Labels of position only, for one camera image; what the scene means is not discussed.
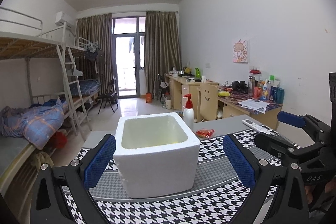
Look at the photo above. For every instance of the wooden smiley chair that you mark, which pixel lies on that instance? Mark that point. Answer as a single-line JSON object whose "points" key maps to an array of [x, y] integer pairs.
{"points": [[207, 109]]}

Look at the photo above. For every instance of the left brown curtain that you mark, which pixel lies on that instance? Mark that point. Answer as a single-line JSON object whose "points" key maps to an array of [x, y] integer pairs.
{"points": [[95, 34]]}

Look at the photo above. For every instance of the white pump lotion bottle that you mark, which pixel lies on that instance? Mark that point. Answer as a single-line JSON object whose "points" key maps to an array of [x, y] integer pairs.
{"points": [[188, 112]]}

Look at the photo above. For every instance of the metal bunk bed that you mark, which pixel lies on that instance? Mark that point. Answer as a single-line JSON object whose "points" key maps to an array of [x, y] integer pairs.
{"points": [[31, 72]]}

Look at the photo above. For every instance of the white styrofoam box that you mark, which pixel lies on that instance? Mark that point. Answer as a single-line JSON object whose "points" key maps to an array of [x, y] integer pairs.
{"points": [[147, 166]]}

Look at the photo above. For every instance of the right brown curtain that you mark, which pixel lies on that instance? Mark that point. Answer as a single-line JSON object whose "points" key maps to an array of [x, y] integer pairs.
{"points": [[162, 49]]}

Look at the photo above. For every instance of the white bunk ladder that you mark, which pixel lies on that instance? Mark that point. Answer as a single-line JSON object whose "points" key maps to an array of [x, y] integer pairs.
{"points": [[76, 108]]}

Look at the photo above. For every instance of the glass balcony door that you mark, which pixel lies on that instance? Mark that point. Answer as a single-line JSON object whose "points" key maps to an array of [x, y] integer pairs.
{"points": [[128, 35]]}

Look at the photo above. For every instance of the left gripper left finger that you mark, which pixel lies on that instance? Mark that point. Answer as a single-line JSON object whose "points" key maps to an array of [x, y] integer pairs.
{"points": [[96, 160]]}

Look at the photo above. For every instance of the brown curtain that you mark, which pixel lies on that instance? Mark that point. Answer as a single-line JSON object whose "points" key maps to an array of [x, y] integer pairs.
{"points": [[95, 34], [162, 49]]}

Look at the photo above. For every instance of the black headphones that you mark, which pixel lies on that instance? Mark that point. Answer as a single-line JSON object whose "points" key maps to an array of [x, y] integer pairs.
{"points": [[239, 86]]}

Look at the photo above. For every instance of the blue box on desk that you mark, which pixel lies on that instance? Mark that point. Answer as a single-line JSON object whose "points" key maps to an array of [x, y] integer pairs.
{"points": [[277, 95]]}

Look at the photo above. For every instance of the white remote control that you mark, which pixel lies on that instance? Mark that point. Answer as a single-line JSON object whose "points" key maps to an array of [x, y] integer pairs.
{"points": [[259, 128]]}

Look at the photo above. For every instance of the green pitcher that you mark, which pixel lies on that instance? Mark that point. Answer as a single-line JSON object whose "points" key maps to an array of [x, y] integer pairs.
{"points": [[197, 73]]}

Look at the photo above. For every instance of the yellow banana toy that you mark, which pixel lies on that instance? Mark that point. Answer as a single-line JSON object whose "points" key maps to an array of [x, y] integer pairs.
{"points": [[223, 94]]}

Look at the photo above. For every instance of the black folding chair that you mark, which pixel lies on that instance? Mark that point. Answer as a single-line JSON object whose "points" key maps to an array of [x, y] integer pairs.
{"points": [[109, 96]]}

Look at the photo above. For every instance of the red snack packet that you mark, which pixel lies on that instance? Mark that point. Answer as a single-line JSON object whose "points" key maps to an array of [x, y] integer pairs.
{"points": [[205, 133]]}

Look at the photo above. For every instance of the anime wall picture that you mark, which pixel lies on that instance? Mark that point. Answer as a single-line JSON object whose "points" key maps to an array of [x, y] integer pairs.
{"points": [[240, 51]]}

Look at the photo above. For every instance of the long wooden desk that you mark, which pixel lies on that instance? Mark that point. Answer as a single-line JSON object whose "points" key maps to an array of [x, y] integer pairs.
{"points": [[228, 105]]}

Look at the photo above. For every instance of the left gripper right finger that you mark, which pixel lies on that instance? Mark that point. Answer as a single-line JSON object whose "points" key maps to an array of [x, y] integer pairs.
{"points": [[241, 159]]}

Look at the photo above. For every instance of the wall air conditioner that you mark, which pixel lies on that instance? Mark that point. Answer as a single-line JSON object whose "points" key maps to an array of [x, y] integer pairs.
{"points": [[62, 17]]}

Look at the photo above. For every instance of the blue plaid quilt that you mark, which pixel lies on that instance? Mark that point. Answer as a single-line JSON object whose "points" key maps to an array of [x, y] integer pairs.
{"points": [[36, 124]]}

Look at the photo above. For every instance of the printed paper sheets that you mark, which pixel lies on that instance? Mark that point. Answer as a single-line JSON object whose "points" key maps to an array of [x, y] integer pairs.
{"points": [[254, 104]]}

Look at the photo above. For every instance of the right hand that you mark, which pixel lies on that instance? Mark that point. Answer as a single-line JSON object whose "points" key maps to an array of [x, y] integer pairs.
{"points": [[313, 192]]}

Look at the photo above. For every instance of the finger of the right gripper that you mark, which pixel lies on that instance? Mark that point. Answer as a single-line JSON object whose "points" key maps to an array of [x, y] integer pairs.
{"points": [[291, 119], [272, 144]]}

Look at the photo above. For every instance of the orange bag on floor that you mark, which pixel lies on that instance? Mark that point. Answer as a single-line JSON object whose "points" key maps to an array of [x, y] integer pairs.
{"points": [[148, 97]]}

